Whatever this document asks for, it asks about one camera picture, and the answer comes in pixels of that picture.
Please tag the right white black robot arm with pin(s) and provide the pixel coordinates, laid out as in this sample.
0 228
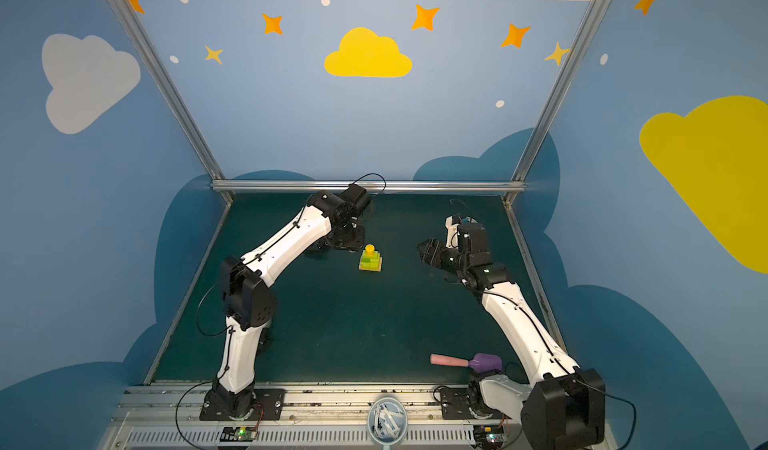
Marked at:
561 406

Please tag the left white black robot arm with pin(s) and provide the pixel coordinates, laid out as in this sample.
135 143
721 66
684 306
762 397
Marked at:
327 220

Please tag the right green circuit board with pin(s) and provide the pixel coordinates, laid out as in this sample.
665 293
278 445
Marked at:
489 437

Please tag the aluminium front rail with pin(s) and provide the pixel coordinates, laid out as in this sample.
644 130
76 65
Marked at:
314 416

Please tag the aluminium frame rear bar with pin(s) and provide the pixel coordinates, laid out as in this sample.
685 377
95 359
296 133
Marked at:
376 185

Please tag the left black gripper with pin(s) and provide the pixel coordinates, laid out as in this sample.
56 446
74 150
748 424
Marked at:
349 238

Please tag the round bowl with white pieces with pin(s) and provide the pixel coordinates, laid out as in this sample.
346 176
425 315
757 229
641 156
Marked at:
387 422

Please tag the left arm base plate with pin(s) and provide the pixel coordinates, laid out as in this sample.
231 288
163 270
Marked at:
270 405

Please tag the left green circuit board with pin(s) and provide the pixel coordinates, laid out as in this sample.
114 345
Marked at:
243 435

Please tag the aluminium frame post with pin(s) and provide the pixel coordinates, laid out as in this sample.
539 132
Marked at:
135 30
583 38

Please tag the pink purple brush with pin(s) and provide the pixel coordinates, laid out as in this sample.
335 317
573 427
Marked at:
462 361

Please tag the aluminium frame right post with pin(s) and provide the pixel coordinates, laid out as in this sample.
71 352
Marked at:
583 38

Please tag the green circuit board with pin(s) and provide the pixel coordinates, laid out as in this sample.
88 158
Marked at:
243 435
489 437

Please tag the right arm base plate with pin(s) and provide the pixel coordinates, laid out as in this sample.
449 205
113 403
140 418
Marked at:
456 403

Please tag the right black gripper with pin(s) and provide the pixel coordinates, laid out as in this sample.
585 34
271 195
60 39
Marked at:
439 255

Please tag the aluminium frame left post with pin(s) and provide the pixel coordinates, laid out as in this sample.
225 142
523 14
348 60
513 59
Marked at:
135 30

